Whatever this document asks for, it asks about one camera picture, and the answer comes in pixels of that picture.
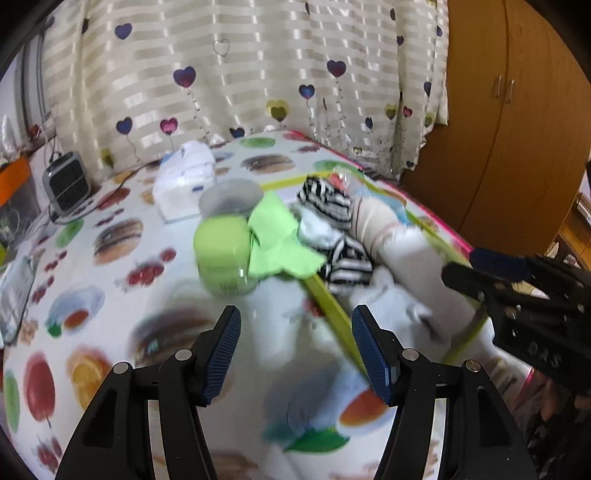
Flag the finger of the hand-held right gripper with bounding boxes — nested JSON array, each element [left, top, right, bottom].
[[470, 248, 591, 305], [441, 262, 550, 315]]

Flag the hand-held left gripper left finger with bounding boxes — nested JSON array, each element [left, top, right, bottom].
[[54, 305, 243, 480]]

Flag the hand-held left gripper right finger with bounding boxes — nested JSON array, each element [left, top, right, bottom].
[[351, 304, 539, 480]]

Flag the black white striped cloth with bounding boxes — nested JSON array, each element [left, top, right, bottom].
[[318, 235, 375, 296], [295, 175, 354, 222]]

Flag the beige towel red stitching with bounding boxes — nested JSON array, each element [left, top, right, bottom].
[[348, 196, 416, 252]]

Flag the bright green cloth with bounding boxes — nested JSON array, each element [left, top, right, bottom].
[[247, 191, 326, 280]]

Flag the clear jar green lid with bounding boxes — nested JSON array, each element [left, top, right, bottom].
[[193, 213, 259, 297]]

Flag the wooden wardrobe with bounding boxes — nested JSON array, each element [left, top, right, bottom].
[[399, 0, 591, 287]]

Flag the fruit print tablecloth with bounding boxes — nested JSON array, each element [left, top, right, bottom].
[[0, 129, 532, 480]]

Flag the clear plastic lidded container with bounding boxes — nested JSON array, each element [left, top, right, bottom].
[[198, 179, 264, 217]]

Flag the white tissue pack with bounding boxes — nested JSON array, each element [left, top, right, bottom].
[[152, 141, 218, 222]]

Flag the light blue wet wipes pack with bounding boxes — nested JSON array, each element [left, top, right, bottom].
[[0, 256, 40, 344]]

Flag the grey desktop heater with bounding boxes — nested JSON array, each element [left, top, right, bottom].
[[42, 151, 93, 214]]

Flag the orange lidded storage box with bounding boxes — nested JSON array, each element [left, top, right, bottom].
[[0, 157, 35, 232]]

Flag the heart print striped curtain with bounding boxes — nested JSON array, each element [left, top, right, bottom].
[[28, 0, 451, 185]]

